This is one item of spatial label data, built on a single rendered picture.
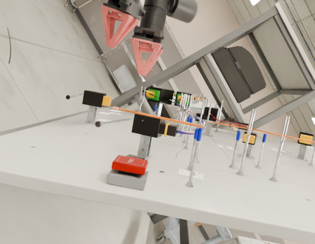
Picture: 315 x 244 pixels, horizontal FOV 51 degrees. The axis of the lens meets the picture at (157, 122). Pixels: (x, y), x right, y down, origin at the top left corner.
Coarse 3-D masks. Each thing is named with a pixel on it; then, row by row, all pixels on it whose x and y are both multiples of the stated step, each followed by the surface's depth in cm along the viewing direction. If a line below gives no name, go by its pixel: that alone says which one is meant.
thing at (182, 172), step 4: (180, 168) 65; (180, 172) 62; (184, 172) 63; (188, 172) 63; (196, 172) 65; (200, 172) 65; (188, 176) 61; (192, 176) 61; (196, 176) 62; (200, 176) 62
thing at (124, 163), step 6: (120, 156) 52; (126, 156) 53; (114, 162) 48; (120, 162) 48; (126, 162) 49; (132, 162) 50; (138, 162) 50; (144, 162) 51; (114, 168) 48; (120, 168) 48; (126, 168) 48; (132, 168) 48; (138, 168) 48; (144, 168) 48; (126, 174) 49; (132, 174) 49; (138, 174) 50
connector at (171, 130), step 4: (160, 124) 66; (164, 124) 66; (172, 124) 69; (160, 128) 67; (164, 128) 66; (168, 128) 66; (172, 128) 66; (176, 128) 66; (160, 132) 67; (168, 132) 66; (172, 132) 66; (176, 132) 67; (172, 136) 66
